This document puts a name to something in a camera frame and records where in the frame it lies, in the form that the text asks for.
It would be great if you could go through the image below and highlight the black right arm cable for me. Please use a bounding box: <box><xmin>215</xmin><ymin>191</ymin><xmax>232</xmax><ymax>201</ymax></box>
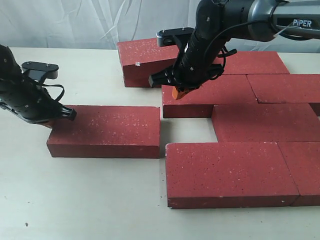
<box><xmin>199</xmin><ymin>19</ymin><xmax>276</xmax><ymax>82</ymax></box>

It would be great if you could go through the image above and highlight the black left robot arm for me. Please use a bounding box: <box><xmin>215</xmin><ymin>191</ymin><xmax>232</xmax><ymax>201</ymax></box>
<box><xmin>0</xmin><ymin>45</ymin><xmax>77</xmax><ymax>128</ymax></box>

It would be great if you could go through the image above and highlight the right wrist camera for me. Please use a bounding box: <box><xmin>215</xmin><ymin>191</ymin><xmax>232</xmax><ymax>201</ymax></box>
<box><xmin>156</xmin><ymin>27</ymin><xmax>194</xmax><ymax>61</ymax></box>

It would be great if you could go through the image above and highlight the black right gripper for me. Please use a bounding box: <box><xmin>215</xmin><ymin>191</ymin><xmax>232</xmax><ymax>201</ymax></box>
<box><xmin>148</xmin><ymin>49</ymin><xmax>223</xmax><ymax>100</ymax></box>

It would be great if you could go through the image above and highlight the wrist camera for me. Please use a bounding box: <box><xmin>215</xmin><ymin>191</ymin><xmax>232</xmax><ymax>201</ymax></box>
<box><xmin>156</xmin><ymin>27</ymin><xmax>194</xmax><ymax>61</ymax></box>
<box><xmin>21</xmin><ymin>61</ymin><xmax>59</xmax><ymax>85</ymax></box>

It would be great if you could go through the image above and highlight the red brick far left base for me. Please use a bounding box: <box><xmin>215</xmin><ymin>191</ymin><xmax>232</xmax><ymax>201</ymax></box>
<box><xmin>123</xmin><ymin>73</ymin><xmax>151</xmax><ymax>88</ymax></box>

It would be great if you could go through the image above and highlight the red brick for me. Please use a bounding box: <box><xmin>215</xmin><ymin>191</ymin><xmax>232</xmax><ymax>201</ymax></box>
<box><xmin>46</xmin><ymin>105</ymin><xmax>161</xmax><ymax>159</ymax></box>
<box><xmin>246</xmin><ymin>74</ymin><xmax>320</xmax><ymax>116</ymax></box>
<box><xmin>165</xmin><ymin>142</ymin><xmax>300</xmax><ymax>209</ymax></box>
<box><xmin>117</xmin><ymin>38</ymin><xmax>179</xmax><ymax>81</ymax></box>
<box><xmin>161</xmin><ymin>74</ymin><xmax>257</xmax><ymax>118</ymax></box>
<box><xmin>278</xmin><ymin>141</ymin><xmax>320</xmax><ymax>207</ymax></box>

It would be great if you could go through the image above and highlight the white backdrop cloth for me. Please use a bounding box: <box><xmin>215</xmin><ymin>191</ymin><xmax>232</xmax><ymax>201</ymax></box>
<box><xmin>0</xmin><ymin>0</ymin><xmax>320</xmax><ymax>52</ymax></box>

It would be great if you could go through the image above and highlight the red brick far right base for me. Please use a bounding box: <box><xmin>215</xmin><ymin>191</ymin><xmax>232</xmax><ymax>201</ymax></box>
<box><xmin>223</xmin><ymin>51</ymin><xmax>290</xmax><ymax>75</ymax></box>

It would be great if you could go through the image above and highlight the red brick centre base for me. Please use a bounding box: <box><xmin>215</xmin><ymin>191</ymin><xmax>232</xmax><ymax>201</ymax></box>
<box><xmin>211</xmin><ymin>103</ymin><xmax>320</xmax><ymax>142</ymax></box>

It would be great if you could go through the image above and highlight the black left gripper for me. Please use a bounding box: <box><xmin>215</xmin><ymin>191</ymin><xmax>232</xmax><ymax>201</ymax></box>
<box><xmin>0</xmin><ymin>74</ymin><xmax>77</xmax><ymax>129</ymax></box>

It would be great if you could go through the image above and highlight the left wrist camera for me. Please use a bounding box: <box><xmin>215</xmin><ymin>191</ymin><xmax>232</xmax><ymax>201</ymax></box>
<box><xmin>21</xmin><ymin>61</ymin><xmax>59</xmax><ymax>85</ymax></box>

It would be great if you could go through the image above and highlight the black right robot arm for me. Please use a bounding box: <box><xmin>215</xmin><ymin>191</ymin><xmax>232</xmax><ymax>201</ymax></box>
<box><xmin>148</xmin><ymin>0</ymin><xmax>320</xmax><ymax>100</ymax></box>

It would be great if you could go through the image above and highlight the red brick base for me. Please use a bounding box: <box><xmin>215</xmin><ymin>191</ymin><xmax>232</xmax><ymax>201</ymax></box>
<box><xmin>123</xmin><ymin>73</ymin><xmax>151</xmax><ymax>88</ymax></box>
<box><xmin>223</xmin><ymin>51</ymin><xmax>290</xmax><ymax>75</ymax></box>
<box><xmin>211</xmin><ymin>103</ymin><xmax>320</xmax><ymax>142</ymax></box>

